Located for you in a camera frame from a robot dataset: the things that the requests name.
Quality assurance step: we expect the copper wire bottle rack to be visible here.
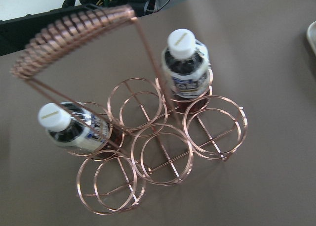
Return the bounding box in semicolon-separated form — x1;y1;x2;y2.
11;19;248;215

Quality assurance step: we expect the tea bottle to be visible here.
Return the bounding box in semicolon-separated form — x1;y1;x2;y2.
161;28;213;114
38;101;125;160

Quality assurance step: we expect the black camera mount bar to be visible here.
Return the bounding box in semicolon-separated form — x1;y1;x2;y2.
0;4;139;62

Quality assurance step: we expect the cream serving tray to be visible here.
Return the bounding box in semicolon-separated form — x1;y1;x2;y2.
306;21;316;55

